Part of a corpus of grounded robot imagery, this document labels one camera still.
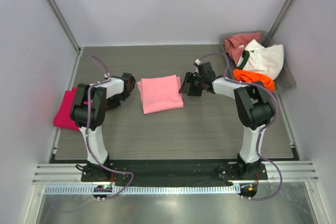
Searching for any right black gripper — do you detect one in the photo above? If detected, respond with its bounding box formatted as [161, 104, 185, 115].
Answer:
[179, 72, 205, 97]

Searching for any light pink t shirt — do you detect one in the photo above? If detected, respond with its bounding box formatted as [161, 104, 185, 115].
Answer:
[137, 75, 184, 114]

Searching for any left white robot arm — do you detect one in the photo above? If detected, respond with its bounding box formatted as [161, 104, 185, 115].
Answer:
[70, 73, 136, 182]

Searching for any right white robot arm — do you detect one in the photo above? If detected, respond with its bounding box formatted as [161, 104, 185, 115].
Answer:
[179, 60, 276, 180]

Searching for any folded magenta t shirt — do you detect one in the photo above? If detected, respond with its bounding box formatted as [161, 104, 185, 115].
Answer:
[53, 87, 79, 131]

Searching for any orange t shirt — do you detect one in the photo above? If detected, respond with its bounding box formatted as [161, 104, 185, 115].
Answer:
[233, 69, 276, 91]

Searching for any dusty rose t shirt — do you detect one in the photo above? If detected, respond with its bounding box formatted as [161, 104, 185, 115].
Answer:
[224, 31, 261, 64]

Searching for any white t shirt green collar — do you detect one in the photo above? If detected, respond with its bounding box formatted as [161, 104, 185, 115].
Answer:
[236, 39, 284, 80]

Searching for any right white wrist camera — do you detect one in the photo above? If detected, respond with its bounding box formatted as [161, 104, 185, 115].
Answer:
[193, 59, 202, 72]

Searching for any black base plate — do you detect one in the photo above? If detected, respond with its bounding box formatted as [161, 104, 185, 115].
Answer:
[76, 159, 268, 187]

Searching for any white slotted cable duct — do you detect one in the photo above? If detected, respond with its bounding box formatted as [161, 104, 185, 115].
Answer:
[44, 184, 240, 196]

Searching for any left aluminium frame post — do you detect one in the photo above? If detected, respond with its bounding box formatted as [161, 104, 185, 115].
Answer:
[46, 0, 81, 54]

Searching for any aluminium frame post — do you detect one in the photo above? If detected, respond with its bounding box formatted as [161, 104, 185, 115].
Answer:
[46, 0, 81, 54]
[268, 0, 295, 38]

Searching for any aluminium front rail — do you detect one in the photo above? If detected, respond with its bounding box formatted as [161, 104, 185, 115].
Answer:
[32, 161, 319, 185]

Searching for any right aluminium frame post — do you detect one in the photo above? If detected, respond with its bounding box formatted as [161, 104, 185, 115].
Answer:
[268, 0, 295, 38]

